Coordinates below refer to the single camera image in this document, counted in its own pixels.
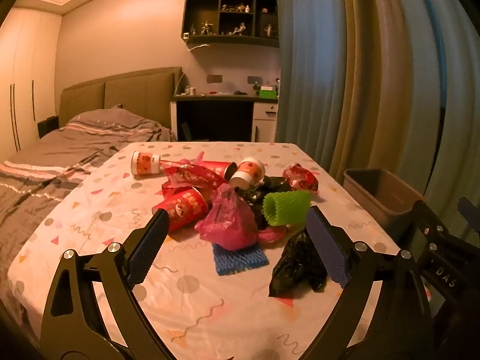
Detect green foam net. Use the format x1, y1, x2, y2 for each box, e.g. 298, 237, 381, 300
262, 190, 313, 228

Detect small pink plastic bag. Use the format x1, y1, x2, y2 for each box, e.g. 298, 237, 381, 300
256, 224, 286, 243

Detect black bedside table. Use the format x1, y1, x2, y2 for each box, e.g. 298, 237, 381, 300
37, 115, 61, 140

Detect group of small figurines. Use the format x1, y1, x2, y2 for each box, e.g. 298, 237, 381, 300
189, 3, 279, 37

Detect red paper cup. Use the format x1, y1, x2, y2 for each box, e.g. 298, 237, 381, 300
202, 160, 238, 179
151, 187, 209, 232

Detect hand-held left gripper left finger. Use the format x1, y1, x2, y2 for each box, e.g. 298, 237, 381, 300
41, 209, 169, 360

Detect black plastic bag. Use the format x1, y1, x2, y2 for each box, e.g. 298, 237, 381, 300
268, 228, 329, 298
232, 175, 294, 229

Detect blue foam net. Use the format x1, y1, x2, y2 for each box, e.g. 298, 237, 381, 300
211, 242, 271, 277

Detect padded bed headboard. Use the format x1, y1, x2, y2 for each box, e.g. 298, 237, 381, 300
59, 67, 183, 127

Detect patterned white tablecloth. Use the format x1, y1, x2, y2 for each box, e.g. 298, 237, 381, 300
7, 141, 402, 360

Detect white wardrobe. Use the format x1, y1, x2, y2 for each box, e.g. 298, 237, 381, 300
0, 5, 62, 164

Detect red printed plastic bag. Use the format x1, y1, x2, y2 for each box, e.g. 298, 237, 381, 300
160, 152, 227, 197

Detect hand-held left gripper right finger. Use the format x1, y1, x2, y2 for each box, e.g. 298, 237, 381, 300
300, 205, 434, 360

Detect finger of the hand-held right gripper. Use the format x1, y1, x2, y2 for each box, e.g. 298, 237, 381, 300
457, 196, 480, 235
412, 199, 456, 267

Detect grey pillow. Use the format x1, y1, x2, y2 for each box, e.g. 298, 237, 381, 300
0, 106, 177, 308

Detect dark desk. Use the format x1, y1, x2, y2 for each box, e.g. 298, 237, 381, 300
170, 93, 280, 143

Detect white drawer cabinet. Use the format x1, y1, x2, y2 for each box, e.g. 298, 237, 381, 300
251, 103, 280, 143

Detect grey plastic bin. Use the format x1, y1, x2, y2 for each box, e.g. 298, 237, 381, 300
344, 168, 427, 238

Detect long curtain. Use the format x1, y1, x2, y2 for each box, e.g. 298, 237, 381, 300
275, 0, 480, 211

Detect dark wall shelf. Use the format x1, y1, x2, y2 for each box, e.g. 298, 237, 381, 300
181, 0, 280, 48

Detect red wrapper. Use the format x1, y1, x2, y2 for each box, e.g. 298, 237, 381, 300
281, 163, 320, 196

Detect white cup with red print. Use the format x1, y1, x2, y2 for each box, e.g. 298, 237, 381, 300
240, 157, 266, 178
229, 171, 260, 190
130, 151, 163, 176

